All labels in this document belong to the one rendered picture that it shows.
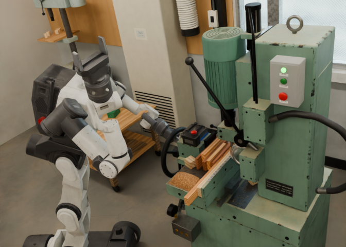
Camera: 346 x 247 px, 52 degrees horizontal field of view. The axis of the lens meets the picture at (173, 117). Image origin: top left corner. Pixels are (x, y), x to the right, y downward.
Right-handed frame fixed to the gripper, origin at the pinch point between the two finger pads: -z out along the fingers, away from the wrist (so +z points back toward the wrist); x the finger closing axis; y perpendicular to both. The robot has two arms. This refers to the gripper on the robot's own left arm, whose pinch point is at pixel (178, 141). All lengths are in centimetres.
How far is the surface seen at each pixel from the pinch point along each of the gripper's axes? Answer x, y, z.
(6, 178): -52, -162, 130
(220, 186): 41, 12, -36
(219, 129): 32.7, 30.4, -19.7
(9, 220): -12, -151, 82
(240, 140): 51, 37, -32
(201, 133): 26.2, 21.5, -12.6
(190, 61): 58, 52, 2
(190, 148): 29.9, 13.0, -13.2
